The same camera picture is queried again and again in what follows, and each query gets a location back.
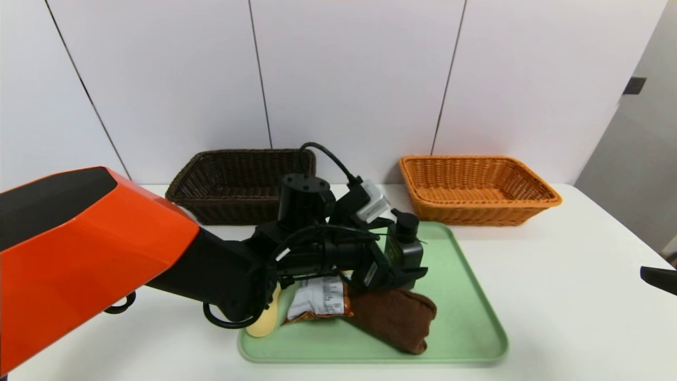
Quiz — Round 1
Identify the brown towel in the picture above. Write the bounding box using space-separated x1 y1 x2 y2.
346 286 437 354

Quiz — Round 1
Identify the black left wrist cable loop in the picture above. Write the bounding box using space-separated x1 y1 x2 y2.
203 302 263 330

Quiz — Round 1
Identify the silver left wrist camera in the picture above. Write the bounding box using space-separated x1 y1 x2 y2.
355 180 391 223

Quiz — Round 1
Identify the yellow spoon with blue handle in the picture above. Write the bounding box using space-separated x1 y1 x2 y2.
246 286 281 338

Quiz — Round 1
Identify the orange wicker basket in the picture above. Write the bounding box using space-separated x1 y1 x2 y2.
399 155 562 227

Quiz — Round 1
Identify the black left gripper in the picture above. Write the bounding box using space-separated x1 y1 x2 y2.
323 237 429 291

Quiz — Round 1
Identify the black left camera cable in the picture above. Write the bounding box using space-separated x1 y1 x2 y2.
298 142 365 187

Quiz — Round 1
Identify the dark brown wicker basket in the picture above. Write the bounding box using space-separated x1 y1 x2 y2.
166 149 317 226

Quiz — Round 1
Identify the dark green pump bottle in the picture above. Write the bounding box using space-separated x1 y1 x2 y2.
383 209 425 276

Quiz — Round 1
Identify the orange snack bag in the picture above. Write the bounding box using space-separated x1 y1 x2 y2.
286 275 354 323

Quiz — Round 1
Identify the black left elbow cable loop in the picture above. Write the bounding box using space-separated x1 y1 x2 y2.
103 291 136 315

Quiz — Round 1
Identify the green plastic tray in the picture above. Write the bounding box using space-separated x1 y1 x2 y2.
238 221 509 364

